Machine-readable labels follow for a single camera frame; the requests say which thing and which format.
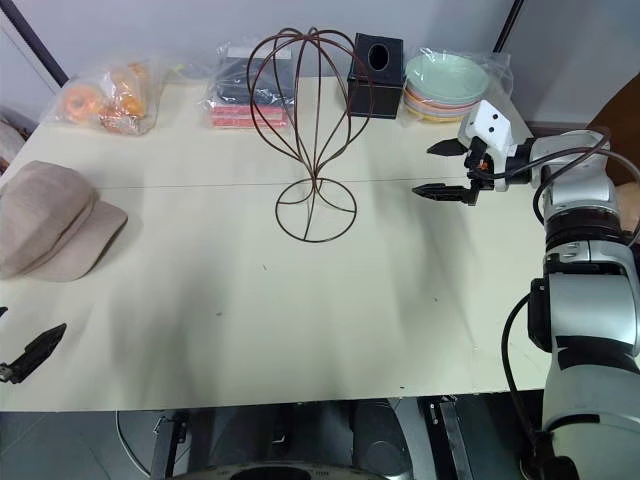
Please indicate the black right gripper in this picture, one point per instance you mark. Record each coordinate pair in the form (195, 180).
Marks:
(479, 170)

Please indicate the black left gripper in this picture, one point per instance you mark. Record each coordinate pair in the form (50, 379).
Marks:
(4, 372)

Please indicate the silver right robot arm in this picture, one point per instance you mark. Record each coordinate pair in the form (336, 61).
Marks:
(585, 300)

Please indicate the beige cap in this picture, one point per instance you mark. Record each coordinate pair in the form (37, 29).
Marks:
(50, 220)

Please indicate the yellow bowl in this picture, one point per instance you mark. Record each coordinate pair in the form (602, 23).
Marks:
(437, 118)

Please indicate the orange bowl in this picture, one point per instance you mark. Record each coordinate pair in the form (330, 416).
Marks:
(435, 110)

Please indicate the pink bowl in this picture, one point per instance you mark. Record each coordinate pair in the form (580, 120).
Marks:
(425, 100)

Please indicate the green bowl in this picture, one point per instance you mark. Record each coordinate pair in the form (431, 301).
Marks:
(445, 75)

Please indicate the black leather tissue box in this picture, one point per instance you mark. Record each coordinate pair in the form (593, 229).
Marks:
(375, 95)

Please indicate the stack of pastel plates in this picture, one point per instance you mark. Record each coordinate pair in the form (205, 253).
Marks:
(497, 67)

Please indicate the dark diagonal pole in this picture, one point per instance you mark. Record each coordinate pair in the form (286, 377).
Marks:
(507, 25)
(35, 37)

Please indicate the brown round furniture piece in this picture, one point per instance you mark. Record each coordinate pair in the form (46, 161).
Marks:
(617, 112)

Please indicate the red flat box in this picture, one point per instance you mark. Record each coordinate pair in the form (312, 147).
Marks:
(230, 117)

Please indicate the black flat pack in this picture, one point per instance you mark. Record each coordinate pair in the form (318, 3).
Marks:
(235, 75)

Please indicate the clear plastic bag of packs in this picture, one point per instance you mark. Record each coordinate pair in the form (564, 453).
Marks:
(225, 90)

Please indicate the orange toy donut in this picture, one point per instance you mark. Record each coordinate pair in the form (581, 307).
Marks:
(80, 102)
(131, 102)

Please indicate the clear plastic bag of donuts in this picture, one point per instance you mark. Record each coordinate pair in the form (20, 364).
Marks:
(90, 75)

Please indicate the black bar under table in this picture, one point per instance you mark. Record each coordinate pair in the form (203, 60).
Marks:
(455, 440)

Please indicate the grey round base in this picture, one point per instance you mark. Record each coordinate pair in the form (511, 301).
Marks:
(385, 440)

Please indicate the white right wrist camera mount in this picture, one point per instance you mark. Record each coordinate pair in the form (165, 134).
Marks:
(487, 124)

